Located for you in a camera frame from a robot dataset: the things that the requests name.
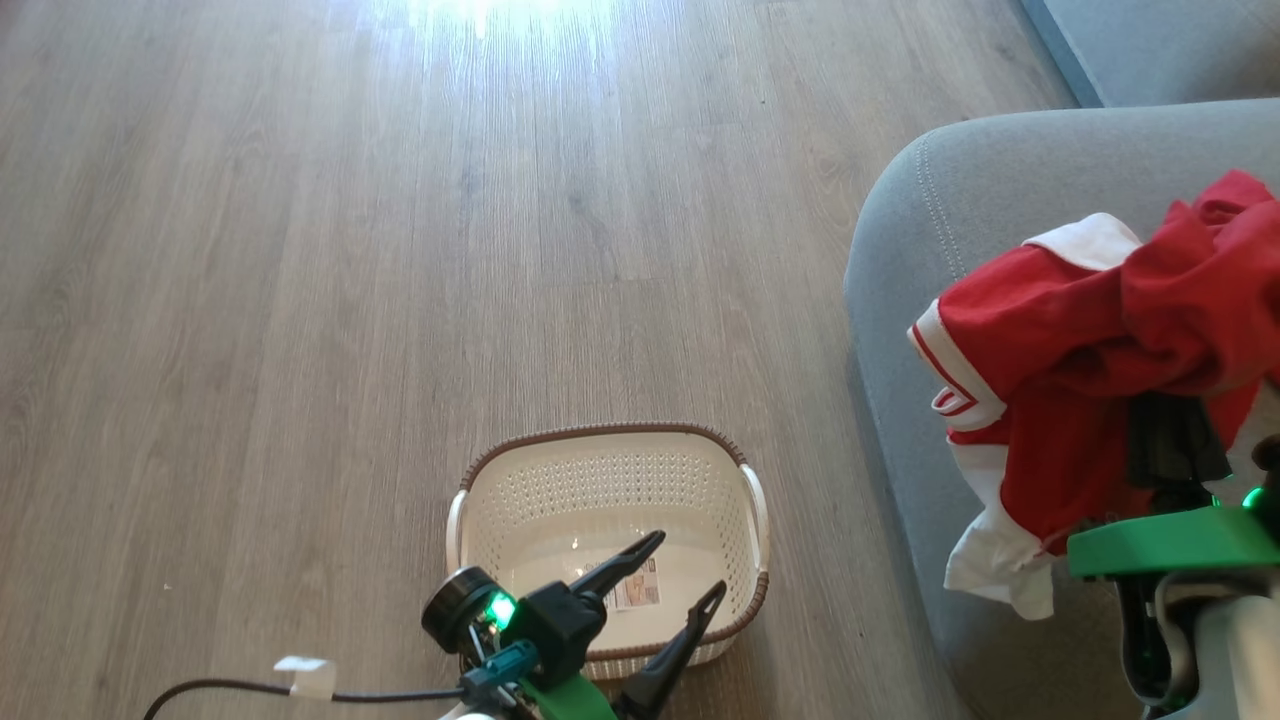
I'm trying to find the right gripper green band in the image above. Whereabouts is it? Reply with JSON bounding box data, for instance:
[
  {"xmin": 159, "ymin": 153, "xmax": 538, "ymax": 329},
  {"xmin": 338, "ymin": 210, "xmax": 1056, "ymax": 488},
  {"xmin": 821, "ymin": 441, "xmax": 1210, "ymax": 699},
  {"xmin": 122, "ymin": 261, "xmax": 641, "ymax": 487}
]
[{"xmin": 1067, "ymin": 392, "xmax": 1280, "ymax": 579}]

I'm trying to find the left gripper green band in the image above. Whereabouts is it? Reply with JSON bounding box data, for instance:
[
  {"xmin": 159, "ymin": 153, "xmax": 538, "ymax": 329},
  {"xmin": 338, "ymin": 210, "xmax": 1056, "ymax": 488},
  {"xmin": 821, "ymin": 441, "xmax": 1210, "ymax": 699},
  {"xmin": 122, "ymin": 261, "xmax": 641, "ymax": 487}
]
[{"xmin": 518, "ymin": 530, "xmax": 729, "ymax": 720}]

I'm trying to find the red and white jersey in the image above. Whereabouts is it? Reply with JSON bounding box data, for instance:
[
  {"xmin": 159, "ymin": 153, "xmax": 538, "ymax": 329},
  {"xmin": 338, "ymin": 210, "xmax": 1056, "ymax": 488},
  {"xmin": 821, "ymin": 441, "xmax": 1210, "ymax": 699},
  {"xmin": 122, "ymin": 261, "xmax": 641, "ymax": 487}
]
[{"xmin": 908, "ymin": 168, "xmax": 1280, "ymax": 621}]

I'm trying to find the white plastic laundry basket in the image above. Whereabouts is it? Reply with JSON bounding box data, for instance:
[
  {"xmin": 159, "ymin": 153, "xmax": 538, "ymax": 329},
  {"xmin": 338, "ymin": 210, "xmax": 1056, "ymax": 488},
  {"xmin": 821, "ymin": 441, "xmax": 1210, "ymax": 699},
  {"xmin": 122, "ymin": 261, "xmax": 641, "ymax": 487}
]
[{"xmin": 445, "ymin": 422, "xmax": 771, "ymax": 683}]

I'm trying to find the grey sofa seat cushion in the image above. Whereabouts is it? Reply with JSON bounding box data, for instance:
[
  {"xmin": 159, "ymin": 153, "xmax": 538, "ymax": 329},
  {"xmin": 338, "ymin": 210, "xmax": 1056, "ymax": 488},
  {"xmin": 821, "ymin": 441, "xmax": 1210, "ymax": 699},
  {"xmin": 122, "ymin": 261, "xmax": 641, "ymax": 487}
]
[{"xmin": 1020, "ymin": 0, "xmax": 1280, "ymax": 109}]

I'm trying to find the grey fabric sofa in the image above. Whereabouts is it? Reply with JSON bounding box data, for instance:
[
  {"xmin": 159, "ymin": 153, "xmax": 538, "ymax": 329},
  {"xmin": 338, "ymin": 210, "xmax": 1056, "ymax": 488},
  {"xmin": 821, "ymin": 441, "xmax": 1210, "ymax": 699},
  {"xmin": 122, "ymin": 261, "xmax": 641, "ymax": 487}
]
[{"xmin": 843, "ymin": 97, "xmax": 1280, "ymax": 720}]

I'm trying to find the teal cable connector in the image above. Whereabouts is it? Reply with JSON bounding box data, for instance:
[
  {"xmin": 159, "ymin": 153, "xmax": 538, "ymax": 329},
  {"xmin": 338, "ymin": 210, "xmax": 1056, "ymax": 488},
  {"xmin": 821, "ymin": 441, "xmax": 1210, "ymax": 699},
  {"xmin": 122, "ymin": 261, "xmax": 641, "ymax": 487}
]
[{"xmin": 462, "ymin": 643, "xmax": 541, "ymax": 701}]

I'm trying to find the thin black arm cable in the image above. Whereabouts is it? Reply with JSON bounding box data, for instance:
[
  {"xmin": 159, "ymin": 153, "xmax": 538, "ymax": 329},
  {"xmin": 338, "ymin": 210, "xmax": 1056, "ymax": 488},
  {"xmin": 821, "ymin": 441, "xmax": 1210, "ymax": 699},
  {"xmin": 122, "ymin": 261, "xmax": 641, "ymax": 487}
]
[{"xmin": 143, "ymin": 678, "xmax": 471, "ymax": 720}]

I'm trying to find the white cable tag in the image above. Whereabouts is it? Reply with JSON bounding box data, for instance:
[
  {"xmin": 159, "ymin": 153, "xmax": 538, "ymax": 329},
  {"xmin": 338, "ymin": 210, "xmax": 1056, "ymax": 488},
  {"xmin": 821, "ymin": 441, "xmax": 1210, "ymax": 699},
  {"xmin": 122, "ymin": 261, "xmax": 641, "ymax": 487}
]
[{"xmin": 273, "ymin": 656, "xmax": 338, "ymax": 699}]

